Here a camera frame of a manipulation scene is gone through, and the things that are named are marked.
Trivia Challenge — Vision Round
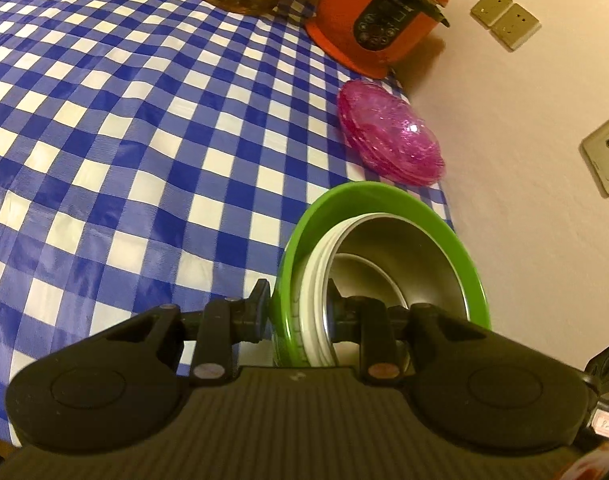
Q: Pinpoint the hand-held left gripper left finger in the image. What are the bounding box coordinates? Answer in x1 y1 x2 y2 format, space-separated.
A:
107 279 273 387

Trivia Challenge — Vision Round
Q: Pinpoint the person's right forearm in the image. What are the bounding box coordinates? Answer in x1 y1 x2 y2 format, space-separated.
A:
559 440 609 480

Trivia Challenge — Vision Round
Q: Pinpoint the stainless steel bowl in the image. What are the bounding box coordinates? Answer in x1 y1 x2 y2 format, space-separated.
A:
321 217 469 357

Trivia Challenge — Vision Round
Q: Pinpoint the blue white checkered tablecloth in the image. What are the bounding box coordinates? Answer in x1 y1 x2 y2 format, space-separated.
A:
0 0 455 450

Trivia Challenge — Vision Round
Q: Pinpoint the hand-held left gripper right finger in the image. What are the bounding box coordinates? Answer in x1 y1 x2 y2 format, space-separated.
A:
327 280 486 385

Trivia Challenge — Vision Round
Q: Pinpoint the large beige wall socket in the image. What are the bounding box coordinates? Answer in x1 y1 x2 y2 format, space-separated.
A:
579 112 609 198

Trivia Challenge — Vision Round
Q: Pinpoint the green plastic bowl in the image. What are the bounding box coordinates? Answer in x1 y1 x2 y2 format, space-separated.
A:
276 181 491 367

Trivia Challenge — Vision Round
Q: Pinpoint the red electric pressure cooker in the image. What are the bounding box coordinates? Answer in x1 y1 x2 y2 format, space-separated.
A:
305 0 451 80

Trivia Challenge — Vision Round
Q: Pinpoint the white plastic bowl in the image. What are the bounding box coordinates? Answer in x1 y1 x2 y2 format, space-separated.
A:
297 213 421 367

